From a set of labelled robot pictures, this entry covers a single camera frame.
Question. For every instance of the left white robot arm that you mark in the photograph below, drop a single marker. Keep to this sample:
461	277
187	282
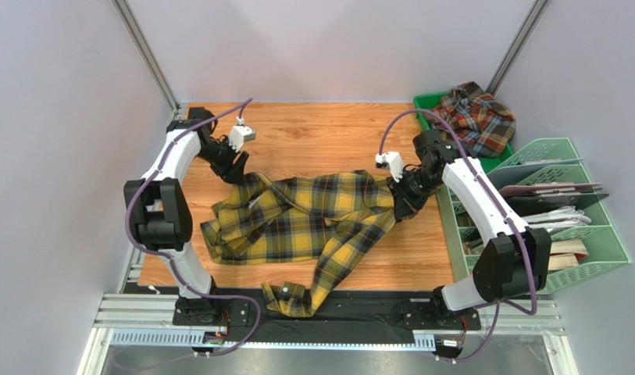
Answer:
158	220

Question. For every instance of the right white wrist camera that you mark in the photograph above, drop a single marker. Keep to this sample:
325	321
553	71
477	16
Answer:
392	162

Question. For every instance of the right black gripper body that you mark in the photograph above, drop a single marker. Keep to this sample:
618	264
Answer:
403	192

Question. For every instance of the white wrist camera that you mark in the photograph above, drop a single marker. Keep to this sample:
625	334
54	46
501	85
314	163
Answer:
392	162
239	135

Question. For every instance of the green mesh file organizer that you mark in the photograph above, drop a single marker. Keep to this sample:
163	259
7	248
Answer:
542	161

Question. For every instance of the red book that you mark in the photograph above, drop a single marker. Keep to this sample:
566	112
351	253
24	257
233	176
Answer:
566	254

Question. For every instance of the aluminium frame rail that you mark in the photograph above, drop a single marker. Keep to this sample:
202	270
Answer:
138	319

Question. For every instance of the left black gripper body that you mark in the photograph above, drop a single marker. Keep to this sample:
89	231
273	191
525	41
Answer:
221	158

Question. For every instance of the white paper stack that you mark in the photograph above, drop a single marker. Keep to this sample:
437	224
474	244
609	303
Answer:
563	218

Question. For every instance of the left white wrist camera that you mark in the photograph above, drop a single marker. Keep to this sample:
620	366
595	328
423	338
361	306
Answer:
239	135

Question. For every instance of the red plaid shirt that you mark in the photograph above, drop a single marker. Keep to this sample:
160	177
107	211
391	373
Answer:
478	118

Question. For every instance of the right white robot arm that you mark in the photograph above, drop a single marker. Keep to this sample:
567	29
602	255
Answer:
515	258

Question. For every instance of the yellow plaid long sleeve shirt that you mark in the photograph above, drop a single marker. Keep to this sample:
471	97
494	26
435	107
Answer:
335	219

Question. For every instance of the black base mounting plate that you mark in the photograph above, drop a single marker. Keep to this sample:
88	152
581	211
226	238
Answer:
346	317

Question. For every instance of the dark clipboard folder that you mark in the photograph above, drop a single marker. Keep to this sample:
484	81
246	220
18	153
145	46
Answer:
534	199

